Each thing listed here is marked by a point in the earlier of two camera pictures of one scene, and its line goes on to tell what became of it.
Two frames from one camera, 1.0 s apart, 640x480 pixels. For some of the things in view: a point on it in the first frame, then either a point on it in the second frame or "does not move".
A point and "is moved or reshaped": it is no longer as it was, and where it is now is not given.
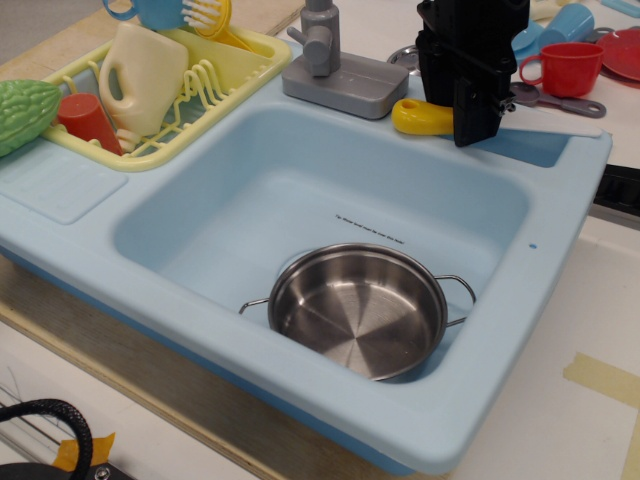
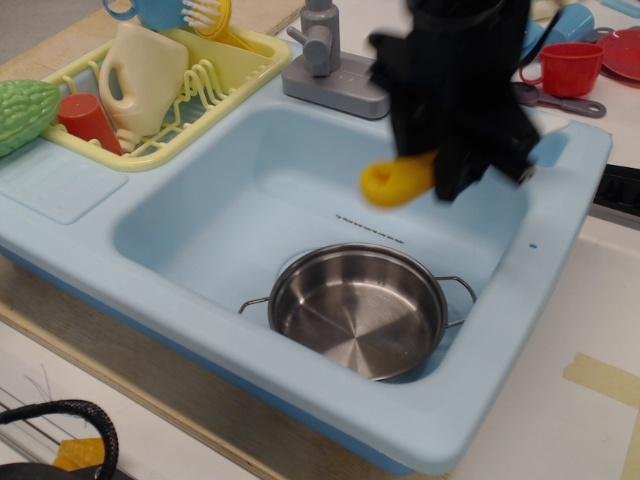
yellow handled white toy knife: (425, 117) is moved or reshaped
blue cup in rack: (152, 14) does not move
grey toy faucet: (325, 78) does not move
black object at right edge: (620, 188) does not move
